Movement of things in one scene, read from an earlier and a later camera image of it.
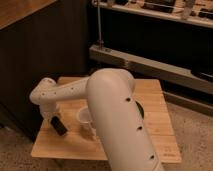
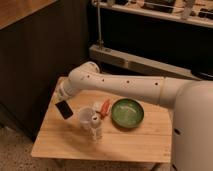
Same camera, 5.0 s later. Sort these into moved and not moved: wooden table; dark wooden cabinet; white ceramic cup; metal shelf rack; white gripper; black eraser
Moved: black eraser; white gripper
Not moved: metal shelf rack; wooden table; white ceramic cup; dark wooden cabinet
